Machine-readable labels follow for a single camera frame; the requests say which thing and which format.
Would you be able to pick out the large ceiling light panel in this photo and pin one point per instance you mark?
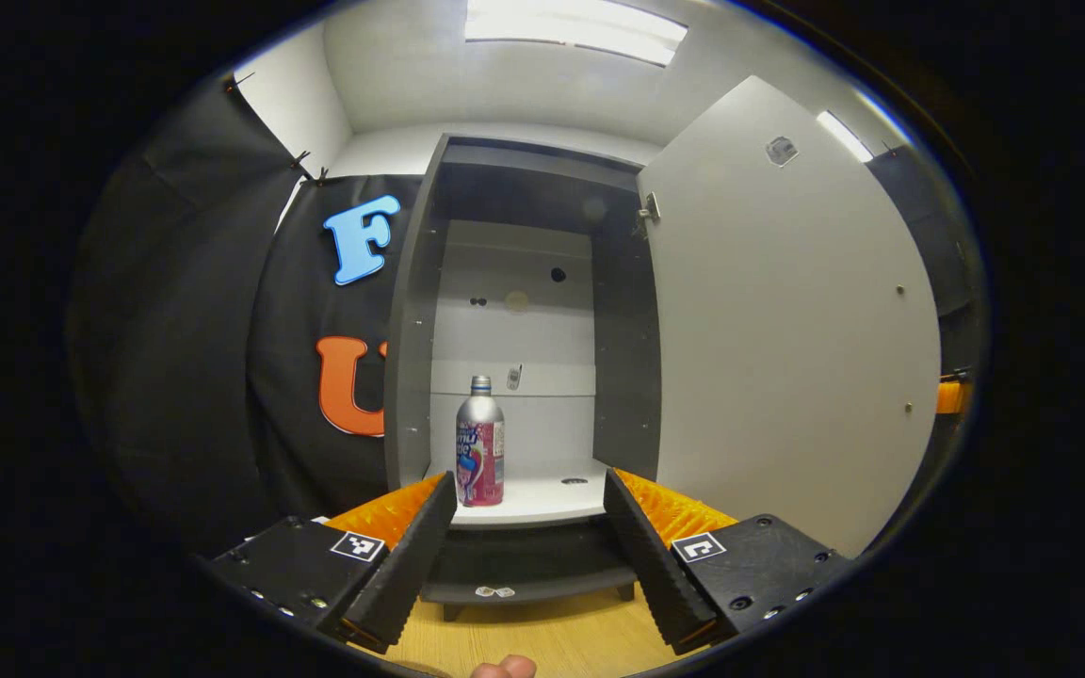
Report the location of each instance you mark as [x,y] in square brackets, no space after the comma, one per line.
[575,26]

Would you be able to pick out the small ceiling light panel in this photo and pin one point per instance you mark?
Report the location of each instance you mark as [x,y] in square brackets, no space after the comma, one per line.
[844,137]

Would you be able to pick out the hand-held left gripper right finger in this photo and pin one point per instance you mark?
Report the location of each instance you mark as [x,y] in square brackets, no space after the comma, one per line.
[655,556]

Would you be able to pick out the black backdrop cloth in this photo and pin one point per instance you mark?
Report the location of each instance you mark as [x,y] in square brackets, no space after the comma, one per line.
[185,358]

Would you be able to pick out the dark grey cabinet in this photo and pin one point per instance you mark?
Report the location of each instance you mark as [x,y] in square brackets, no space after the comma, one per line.
[514,235]

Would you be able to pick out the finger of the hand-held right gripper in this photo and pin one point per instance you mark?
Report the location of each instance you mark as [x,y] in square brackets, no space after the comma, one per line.
[953,396]

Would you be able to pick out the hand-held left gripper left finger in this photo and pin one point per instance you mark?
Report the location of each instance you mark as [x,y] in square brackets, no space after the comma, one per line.
[409,556]

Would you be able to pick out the beige cabinet door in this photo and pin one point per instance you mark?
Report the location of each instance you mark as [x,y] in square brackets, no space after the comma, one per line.
[787,339]

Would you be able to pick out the silver bottle with red label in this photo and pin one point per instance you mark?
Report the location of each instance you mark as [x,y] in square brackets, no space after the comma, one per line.
[479,443]

